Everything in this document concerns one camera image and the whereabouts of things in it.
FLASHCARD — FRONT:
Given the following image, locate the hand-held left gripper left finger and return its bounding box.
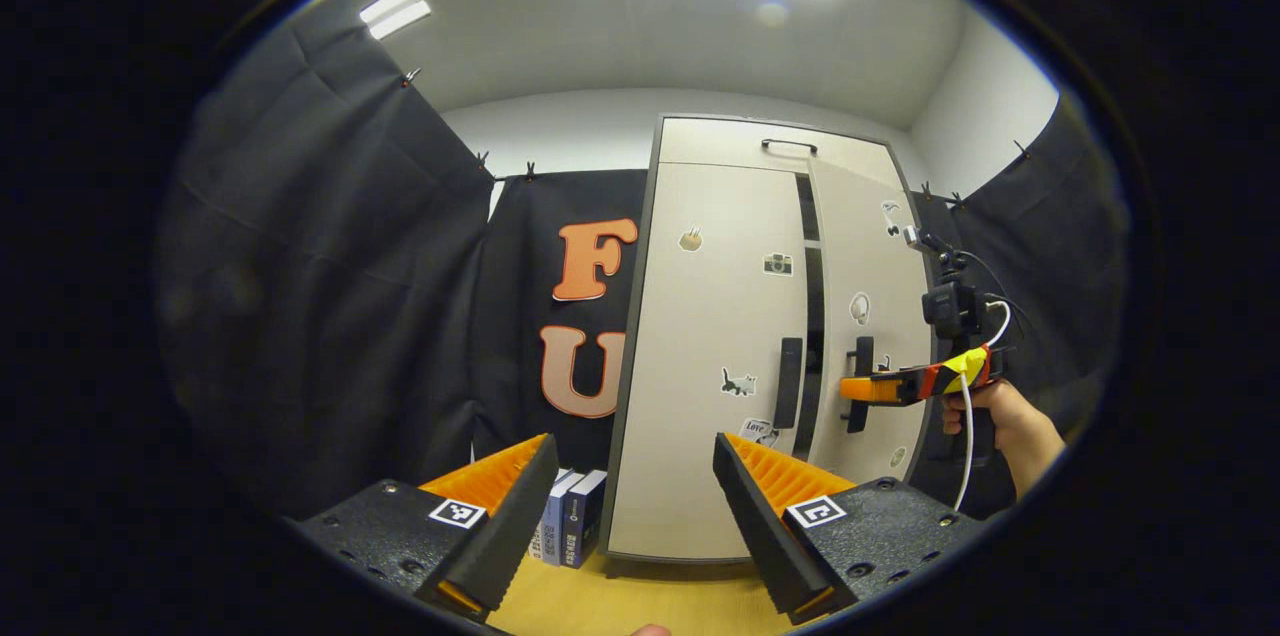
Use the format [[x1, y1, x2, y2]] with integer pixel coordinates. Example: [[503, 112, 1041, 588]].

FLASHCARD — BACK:
[[285, 433, 559, 622]]

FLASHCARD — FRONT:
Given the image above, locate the beige double-door shoe cabinet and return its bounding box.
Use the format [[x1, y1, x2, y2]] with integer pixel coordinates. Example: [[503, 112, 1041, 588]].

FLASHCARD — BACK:
[[600, 114, 941, 567]]

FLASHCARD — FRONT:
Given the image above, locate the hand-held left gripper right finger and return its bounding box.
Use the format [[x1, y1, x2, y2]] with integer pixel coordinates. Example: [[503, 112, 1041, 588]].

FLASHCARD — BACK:
[[713, 432, 991, 625]]

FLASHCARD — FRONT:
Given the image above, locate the small ceiling light panel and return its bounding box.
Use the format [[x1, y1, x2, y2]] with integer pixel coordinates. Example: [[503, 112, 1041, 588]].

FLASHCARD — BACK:
[[360, 0, 433, 40]]

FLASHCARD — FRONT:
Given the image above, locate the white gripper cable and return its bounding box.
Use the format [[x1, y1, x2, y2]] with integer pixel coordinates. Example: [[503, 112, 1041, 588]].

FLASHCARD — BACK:
[[955, 301, 1013, 512]]

